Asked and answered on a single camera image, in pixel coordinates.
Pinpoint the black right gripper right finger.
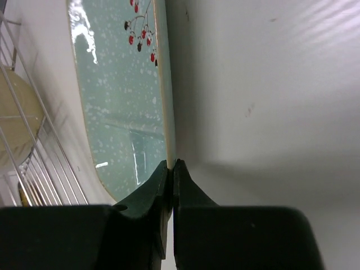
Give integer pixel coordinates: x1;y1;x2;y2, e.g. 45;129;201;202
172;158;220;270

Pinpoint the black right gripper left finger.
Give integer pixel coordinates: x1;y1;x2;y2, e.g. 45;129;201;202
114;160;169;259

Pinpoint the beige oval plate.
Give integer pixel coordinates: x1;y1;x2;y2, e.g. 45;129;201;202
1;69;44;165

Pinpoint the light green rectangular dish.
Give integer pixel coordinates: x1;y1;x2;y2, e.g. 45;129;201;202
67;1;176;201

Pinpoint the yellow woven pattern plate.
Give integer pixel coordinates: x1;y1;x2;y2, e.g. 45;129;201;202
17;182;31;207

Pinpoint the metal wire dish rack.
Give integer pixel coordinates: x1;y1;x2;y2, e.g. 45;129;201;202
1;15;89;206

